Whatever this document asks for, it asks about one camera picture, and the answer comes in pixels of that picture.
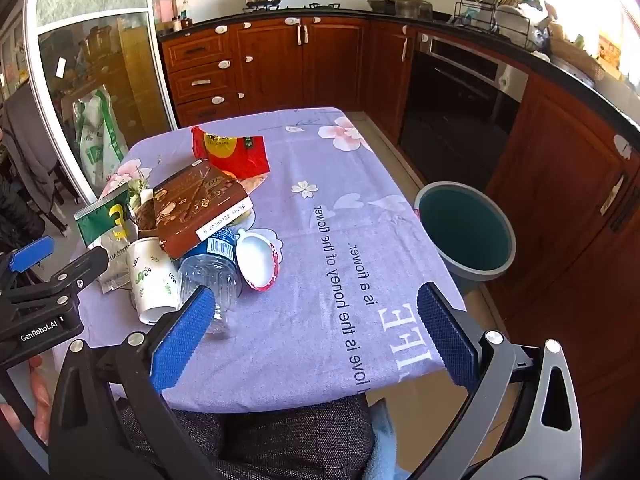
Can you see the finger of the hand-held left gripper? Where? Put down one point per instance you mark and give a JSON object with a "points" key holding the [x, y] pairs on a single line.
{"points": [[32, 252], [80, 267]]}

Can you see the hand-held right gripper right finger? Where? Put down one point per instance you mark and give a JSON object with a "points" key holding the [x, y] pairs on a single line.
{"points": [[445, 335]]}

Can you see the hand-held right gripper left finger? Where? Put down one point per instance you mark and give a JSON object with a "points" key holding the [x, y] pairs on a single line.
{"points": [[182, 340]]}

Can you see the green snack packet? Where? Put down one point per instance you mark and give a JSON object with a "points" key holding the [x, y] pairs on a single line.
{"points": [[105, 220]]}

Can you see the white paper cup green print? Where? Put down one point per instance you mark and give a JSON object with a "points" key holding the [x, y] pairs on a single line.
{"points": [[150, 280]]}

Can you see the clear plastic bottle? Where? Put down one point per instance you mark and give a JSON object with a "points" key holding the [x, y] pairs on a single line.
{"points": [[210, 270]]}

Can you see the brown chocolate box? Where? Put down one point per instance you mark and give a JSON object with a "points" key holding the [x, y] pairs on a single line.
{"points": [[195, 210]]}

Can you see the brown paper strip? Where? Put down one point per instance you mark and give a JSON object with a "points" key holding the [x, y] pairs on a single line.
{"points": [[255, 183]]}

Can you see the person's left hand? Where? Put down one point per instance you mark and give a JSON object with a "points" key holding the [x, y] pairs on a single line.
{"points": [[40, 385]]}

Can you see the black jacket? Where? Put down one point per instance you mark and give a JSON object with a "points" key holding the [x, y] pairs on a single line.
{"points": [[17, 215]]}

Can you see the grey jacket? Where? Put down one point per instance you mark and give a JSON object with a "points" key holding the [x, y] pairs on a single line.
{"points": [[27, 145]]}

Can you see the green and white sack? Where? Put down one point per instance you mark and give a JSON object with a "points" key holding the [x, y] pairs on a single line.
{"points": [[97, 140]]}

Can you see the light blue garment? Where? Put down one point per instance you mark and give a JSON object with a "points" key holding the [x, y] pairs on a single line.
{"points": [[382, 450]]}

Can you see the person's dark checked trousers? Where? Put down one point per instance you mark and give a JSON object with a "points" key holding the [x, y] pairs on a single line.
{"points": [[275, 440]]}

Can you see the red plastic bag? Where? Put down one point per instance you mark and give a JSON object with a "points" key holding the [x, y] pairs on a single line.
{"points": [[235, 155]]}

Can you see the wooden cabinet drawer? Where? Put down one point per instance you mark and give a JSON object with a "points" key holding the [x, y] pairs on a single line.
{"points": [[207, 110], [202, 82], [197, 50]]}

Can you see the glass sliding door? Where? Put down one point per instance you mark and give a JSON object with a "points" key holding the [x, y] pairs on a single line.
{"points": [[100, 50]]}

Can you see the built-in oven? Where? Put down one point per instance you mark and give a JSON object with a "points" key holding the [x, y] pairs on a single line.
{"points": [[450, 120]]}

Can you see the black kitchen countertop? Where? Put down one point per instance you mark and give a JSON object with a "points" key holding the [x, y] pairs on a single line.
{"points": [[500, 47]]}

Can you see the wooden kitchen cabinets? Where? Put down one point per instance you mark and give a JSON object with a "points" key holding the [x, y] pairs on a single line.
{"points": [[330, 60]]}

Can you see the wicker tray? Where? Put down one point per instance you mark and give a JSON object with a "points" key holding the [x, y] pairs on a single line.
{"points": [[577, 60]]}

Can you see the glass container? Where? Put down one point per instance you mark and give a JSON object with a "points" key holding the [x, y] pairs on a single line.
{"points": [[414, 8]]}

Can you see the dark pan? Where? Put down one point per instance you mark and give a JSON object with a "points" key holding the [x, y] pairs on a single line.
{"points": [[382, 5]]}

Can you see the gas hob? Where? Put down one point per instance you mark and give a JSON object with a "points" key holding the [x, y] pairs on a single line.
{"points": [[300, 7]]}

